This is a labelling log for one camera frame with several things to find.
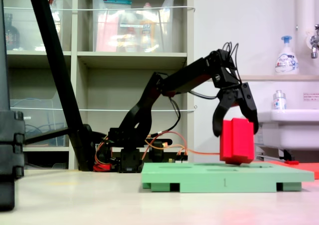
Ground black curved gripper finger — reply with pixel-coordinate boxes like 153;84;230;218
212;92;240;137

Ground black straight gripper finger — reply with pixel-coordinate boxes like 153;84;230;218
239;82;259;134

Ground red cross columnar block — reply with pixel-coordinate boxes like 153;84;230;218
219;117;255;165

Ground green shape-hole board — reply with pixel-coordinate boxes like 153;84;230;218
141;162;315;193

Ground small clear sanitizer bottle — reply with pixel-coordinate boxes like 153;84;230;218
271;90;287;111

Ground white sink label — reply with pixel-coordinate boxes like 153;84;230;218
254;125;264;145

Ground white sink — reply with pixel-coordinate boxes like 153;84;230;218
240;109;319;151

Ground white blue soap pump bottle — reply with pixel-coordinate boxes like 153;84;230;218
275;35;300;76

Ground small circuit board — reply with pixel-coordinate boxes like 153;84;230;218
168;151;189;164

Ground black table clamp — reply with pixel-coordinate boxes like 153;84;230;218
149;138;173;164

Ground clear bin with supplies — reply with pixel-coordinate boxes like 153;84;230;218
91;0;175;53

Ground red flat mat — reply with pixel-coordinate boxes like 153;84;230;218
251;160;319;180

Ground metal faucet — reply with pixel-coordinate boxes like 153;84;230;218
306;23;319;59

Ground orange-label pink-cap bottle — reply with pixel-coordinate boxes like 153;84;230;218
139;2;157;53

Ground beige shelf unit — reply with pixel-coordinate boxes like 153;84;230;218
2;0;195;170

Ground white vertical pipe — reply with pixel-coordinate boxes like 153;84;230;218
295;0;317;75

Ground pink pack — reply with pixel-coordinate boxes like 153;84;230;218
96;13;119;52

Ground teal flat box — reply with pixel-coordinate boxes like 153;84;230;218
103;0;132;5

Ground black tripod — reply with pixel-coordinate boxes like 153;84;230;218
23;0;108;172

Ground clear file tray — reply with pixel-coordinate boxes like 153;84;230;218
9;90;70;147

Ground clear bin with bottles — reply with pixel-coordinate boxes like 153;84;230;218
3;0;72;52

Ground notched black stack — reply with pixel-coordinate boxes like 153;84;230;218
0;110;25;212

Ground dark patterned bottle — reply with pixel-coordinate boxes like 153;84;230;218
3;12;20;51

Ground black wrist cable loops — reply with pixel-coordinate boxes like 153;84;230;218
222;42;244;84

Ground black elbow cable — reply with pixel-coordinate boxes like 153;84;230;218
149;97;182;138

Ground orange cable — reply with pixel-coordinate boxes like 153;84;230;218
141;131;221;164

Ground pink wall label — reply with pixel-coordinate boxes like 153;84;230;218
303;92;319;102

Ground sink mounting bracket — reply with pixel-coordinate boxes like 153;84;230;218
254;145;296;162

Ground white cord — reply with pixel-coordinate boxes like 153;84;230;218
9;105;198;113
3;5;196;13

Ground red orange base wires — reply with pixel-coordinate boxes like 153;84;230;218
93;135;113;172

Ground dark grey upright post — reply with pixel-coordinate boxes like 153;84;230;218
0;0;11;112

